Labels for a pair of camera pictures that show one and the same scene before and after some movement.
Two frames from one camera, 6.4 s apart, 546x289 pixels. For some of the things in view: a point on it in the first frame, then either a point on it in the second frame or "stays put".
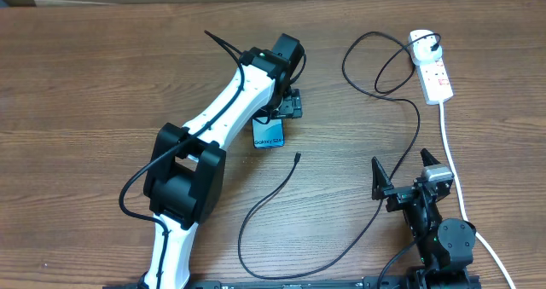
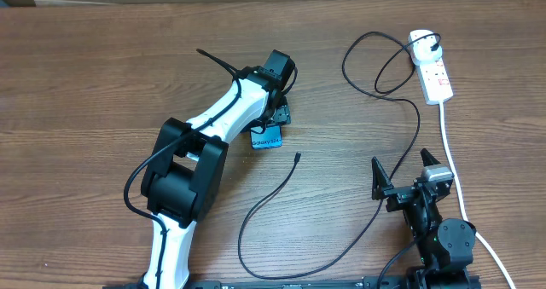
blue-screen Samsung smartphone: (268, 132) stays put
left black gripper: (289, 106) → (281, 116)
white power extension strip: (433, 79) stays put
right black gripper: (400, 195) stays put
